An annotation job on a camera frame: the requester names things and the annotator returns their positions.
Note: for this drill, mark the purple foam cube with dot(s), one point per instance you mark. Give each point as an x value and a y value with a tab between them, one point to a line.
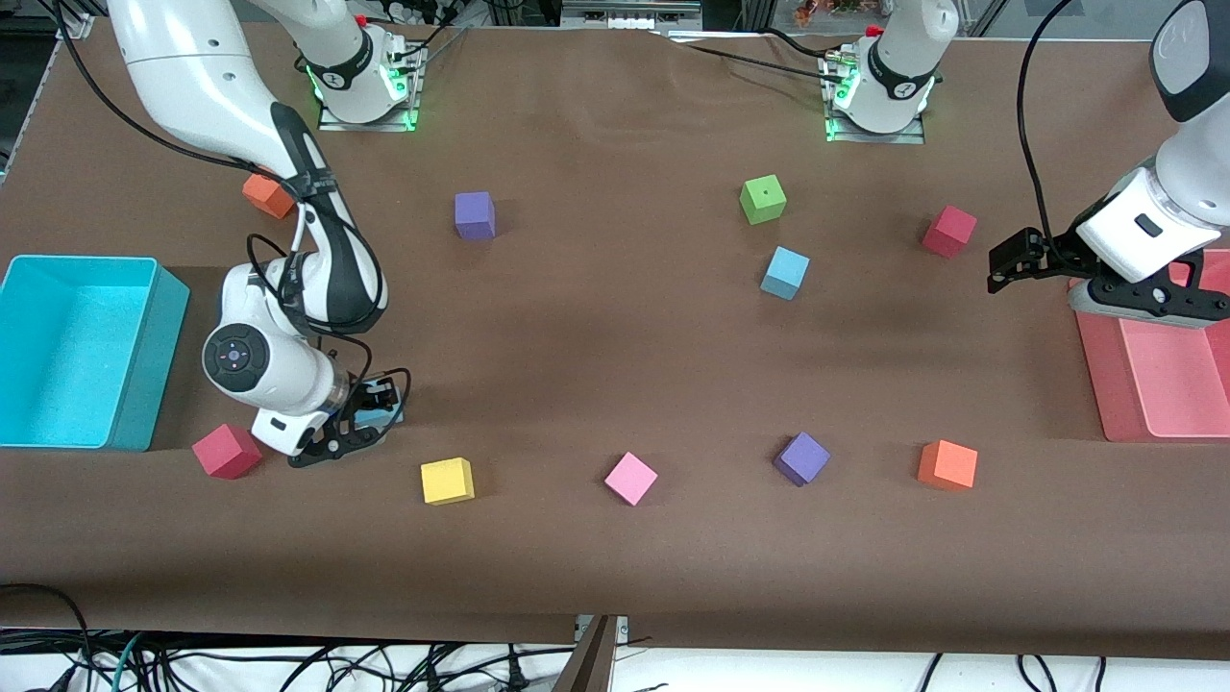
475	215
801	458

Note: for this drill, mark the aluminium corner bracket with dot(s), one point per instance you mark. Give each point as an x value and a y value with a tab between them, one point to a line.
77	26

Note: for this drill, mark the orange foam cube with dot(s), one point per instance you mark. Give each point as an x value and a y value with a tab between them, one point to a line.
269	197
947	465

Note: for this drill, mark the pink foam cube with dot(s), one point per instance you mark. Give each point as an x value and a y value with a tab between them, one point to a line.
631	478

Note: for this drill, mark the dark slanted post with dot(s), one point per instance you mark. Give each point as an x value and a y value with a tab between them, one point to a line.
591	668

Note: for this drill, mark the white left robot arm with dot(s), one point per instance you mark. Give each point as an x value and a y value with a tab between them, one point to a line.
898	58

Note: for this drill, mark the cyan plastic bin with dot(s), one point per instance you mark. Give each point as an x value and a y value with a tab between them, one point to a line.
96	384

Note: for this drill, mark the orange background clutter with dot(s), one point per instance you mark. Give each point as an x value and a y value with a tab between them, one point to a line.
817	10

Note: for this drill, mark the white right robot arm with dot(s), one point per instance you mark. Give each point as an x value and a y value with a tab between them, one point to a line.
192	58

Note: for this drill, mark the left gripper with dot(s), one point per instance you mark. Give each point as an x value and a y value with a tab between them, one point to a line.
1054	252

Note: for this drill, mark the red foam cube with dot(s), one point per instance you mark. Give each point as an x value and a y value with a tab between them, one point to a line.
949	231
227	452

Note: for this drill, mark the yellow foam cube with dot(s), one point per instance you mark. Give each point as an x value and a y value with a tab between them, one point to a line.
447	481

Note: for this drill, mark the brown table cover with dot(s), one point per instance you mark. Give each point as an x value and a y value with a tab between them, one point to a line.
615	577

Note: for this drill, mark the grey metal device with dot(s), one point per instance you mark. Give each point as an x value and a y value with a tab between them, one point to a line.
629	14

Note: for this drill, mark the small silver bracket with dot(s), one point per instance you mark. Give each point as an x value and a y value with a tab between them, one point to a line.
580	627

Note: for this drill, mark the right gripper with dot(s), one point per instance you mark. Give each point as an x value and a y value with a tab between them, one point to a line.
362	399

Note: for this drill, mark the light blue foam cube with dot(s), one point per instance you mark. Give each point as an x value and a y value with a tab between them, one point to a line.
785	273
389	419

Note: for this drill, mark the green foam cube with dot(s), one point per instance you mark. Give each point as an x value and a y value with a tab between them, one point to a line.
763	199

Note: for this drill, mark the pink plastic bin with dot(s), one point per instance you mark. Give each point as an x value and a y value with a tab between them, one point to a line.
1172	384

